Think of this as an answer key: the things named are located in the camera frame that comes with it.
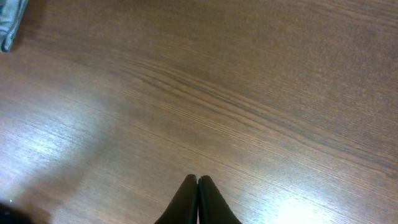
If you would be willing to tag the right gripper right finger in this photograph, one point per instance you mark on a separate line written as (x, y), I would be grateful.
(212, 207)

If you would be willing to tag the grey shorts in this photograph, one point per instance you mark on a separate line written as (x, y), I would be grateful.
(11, 16)

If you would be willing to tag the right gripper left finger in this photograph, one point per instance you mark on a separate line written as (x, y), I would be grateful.
(183, 208)

